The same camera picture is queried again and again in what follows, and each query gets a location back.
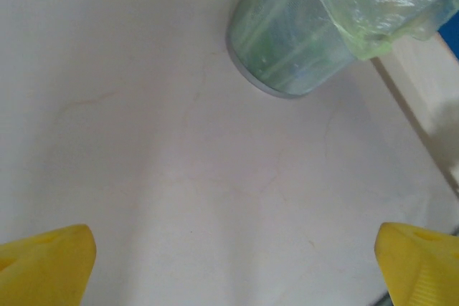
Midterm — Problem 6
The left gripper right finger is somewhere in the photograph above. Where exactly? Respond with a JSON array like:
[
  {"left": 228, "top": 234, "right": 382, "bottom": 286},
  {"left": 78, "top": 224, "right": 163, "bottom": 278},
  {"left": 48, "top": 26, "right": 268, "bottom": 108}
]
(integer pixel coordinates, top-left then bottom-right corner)
[{"left": 374, "top": 221, "right": 459, "bottom": 306}]

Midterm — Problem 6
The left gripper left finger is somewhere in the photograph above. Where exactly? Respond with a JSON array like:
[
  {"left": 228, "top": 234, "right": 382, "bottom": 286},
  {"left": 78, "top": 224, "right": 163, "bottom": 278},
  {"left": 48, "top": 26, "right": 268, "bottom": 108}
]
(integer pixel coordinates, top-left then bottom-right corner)
[{"left": 0, "top": 224, "right": 98, "bottom": 306}]

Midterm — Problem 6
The grey mesh waste bin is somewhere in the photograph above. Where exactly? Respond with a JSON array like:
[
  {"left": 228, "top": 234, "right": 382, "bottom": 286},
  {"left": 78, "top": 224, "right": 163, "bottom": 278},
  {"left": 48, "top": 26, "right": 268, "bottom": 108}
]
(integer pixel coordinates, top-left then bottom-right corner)
[{"left": 225, "top": 0, "right": 453, "bottom": 101}]

